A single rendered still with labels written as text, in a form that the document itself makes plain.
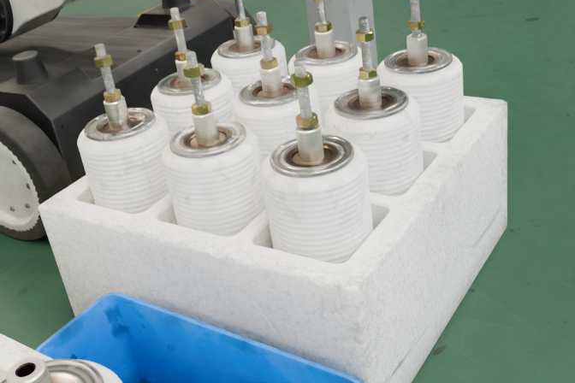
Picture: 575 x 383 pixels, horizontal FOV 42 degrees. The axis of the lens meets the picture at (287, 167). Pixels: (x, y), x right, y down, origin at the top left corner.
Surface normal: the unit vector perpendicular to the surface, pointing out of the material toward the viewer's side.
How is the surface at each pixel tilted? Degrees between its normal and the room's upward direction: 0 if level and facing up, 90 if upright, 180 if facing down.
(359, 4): 90
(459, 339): 0
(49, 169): 73
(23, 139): 43
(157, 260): 90
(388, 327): 90
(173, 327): 88
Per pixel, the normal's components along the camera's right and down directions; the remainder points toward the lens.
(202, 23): 0.52, -0.51
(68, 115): 0.84, 0.04
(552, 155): -0.14, -0.87
